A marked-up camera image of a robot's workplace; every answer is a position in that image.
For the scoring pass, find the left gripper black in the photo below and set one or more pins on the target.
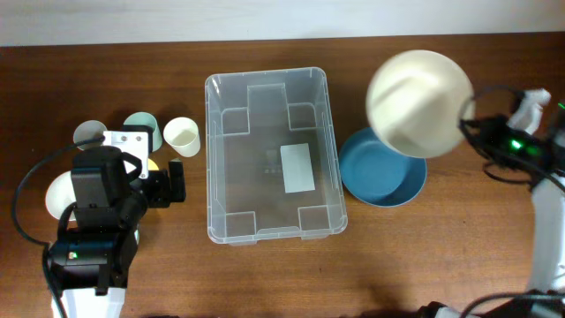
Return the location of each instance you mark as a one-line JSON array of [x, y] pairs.
[[162, 194]]

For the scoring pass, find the white small bowl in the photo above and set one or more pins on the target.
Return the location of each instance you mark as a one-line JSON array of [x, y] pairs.
[[60, 195]]

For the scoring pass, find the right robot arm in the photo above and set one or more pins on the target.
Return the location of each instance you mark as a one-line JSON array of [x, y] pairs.
[[545, 294]]

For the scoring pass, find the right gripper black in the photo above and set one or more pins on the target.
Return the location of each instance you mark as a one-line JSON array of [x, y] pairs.
[[491, 125]]

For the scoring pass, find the clear plastic storage bin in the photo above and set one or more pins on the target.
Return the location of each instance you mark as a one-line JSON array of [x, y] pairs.
[[249, 116]]

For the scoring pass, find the white label in bin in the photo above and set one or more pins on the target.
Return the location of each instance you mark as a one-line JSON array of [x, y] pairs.
[[297, 168]]

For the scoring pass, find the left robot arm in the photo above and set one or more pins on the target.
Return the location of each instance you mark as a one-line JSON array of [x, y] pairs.
[[97, 235]]

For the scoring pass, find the cream bowl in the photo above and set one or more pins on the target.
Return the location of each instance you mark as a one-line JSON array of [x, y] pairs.
[[413, 103]]

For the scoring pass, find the grey cup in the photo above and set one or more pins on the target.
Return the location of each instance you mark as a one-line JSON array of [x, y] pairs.
[[88, 130]]

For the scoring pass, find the dark blue bowl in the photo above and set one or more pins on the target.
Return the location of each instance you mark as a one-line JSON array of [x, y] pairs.
[[377, 175]]

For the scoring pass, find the mint green cup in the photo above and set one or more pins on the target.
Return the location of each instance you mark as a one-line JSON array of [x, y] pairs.
[[143, 121]]

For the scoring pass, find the cream cup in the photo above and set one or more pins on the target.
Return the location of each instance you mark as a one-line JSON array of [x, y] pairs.
[[182, 133]]

